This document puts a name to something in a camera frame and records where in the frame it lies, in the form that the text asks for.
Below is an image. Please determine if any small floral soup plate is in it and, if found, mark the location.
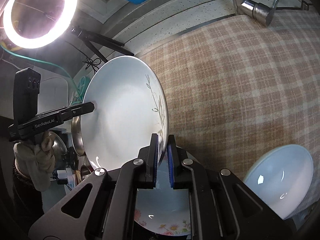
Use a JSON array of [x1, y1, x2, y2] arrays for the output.
[[135, 157, 191, 236]]

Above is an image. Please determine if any large steel mixing bowl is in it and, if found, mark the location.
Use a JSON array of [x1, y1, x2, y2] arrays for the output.
[[71, 116, 85, 156]]

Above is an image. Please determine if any white plate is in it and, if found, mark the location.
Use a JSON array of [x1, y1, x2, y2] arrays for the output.
[[81, 56, 169, 171]]

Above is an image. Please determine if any chrome kitchen faucet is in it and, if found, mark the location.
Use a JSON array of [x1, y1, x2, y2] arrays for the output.
[[232, 0, 279, 27]]

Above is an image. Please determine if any gloved left hand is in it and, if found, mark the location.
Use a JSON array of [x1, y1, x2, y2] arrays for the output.
[[13, 131, 56, 192]]

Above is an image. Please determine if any small steel red bowl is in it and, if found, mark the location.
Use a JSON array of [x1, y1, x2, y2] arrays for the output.
[[80, 165, 92, 181]]

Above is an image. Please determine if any white power plug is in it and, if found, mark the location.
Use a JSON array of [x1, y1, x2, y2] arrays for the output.
[[56, 167, 75, 189]]

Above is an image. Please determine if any checked table cloth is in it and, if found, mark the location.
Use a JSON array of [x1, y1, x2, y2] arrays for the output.
[[141, 10, 319, 209]]

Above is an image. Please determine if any light blue ceramic bowl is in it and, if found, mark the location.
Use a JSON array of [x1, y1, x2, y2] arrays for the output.
[[244, 144, 313, 219]]

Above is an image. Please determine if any black tripod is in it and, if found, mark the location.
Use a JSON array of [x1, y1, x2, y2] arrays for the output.
[[71, 26, 134, 63]]

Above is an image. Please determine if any white cable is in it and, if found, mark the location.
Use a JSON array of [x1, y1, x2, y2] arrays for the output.
[[0, 60, 75, 106]]

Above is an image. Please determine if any teal cable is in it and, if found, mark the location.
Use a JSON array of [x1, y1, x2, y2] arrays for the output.
[[0, 42, 91, 106]]

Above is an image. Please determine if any ring light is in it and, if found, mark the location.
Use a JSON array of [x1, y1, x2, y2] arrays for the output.
[[3, 0, 78, 49]]

